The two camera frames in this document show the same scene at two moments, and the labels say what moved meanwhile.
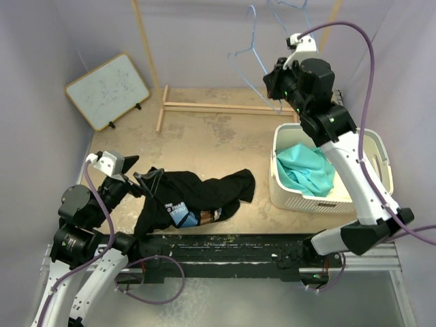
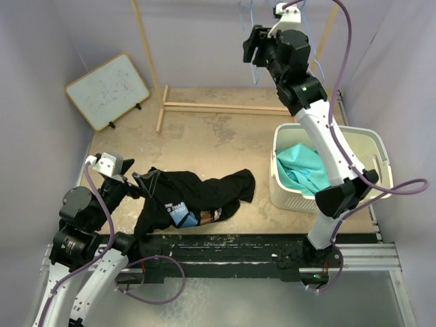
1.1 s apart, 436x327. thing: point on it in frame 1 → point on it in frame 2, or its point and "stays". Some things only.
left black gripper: [148, 181] stays
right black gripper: [273, 78] → [259, 38]
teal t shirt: [305, 169] stays
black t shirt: [182, 199] stays
